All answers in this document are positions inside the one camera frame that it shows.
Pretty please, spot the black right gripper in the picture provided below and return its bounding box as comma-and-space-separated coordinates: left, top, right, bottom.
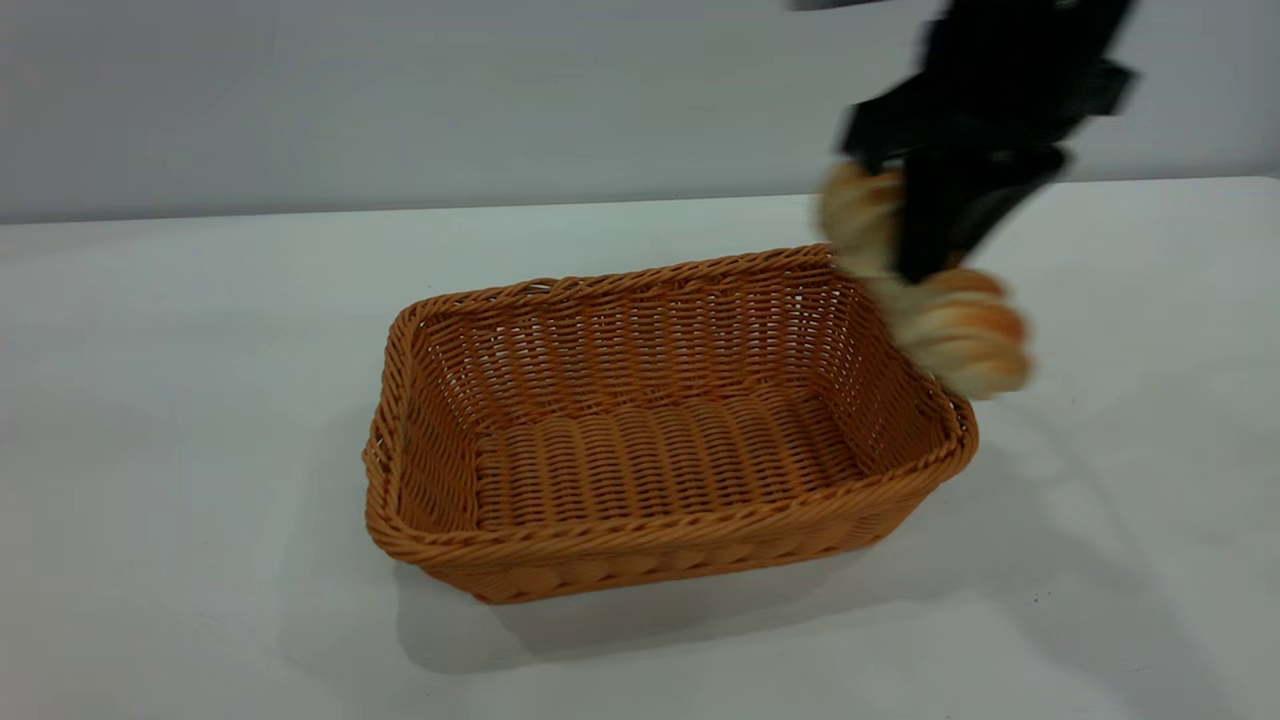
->
838, 0, 1139, 286

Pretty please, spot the ridged bread roll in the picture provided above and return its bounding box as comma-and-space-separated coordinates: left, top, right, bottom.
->
818, 160, 1034, 401

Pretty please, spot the orange wicker basket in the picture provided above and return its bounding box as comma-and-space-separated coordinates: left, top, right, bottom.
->
363, 243, 980, 606

